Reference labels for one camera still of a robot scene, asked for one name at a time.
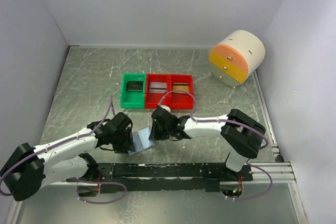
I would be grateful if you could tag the red plastic bin middle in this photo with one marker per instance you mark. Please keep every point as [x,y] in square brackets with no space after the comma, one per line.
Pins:
[152,99]

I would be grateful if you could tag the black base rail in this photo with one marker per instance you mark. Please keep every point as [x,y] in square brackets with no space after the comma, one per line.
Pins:
[93,169]

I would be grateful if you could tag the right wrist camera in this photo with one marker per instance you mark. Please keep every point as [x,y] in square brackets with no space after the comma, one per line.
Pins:
[165,107]

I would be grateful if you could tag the green plastic bin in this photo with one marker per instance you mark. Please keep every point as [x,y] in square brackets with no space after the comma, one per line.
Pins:
[132,100]

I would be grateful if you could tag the silver card in red bin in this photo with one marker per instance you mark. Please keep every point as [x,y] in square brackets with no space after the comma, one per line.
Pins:
[157,87]

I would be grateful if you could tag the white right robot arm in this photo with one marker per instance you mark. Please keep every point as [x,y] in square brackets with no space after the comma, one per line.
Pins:
[241,132]

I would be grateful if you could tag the aluminium frame rail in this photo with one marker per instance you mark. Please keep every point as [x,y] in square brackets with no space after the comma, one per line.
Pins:
[262,174]

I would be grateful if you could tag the red plastic bin right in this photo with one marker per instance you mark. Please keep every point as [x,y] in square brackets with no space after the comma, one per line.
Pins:
[182,101]

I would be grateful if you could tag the round beige drawer cabinet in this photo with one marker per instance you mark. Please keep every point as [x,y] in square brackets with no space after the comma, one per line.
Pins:
[236,57]

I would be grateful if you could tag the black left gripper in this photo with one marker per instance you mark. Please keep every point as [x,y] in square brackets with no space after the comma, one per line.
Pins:
[128,144]

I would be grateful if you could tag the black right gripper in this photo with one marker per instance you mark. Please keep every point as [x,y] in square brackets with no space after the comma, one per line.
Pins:
[153,135]

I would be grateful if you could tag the black card in green bin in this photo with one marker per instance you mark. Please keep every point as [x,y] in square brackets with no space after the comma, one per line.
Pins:
[135,86]

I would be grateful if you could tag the red plastic bin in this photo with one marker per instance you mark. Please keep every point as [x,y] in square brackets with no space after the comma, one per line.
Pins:
[182,101]
[152,99]

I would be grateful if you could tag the orange card in red bin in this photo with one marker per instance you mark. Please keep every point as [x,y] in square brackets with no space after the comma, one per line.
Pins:
[180,87]

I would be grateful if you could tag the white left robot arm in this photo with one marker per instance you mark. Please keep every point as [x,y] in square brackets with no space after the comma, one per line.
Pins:
[31,168]

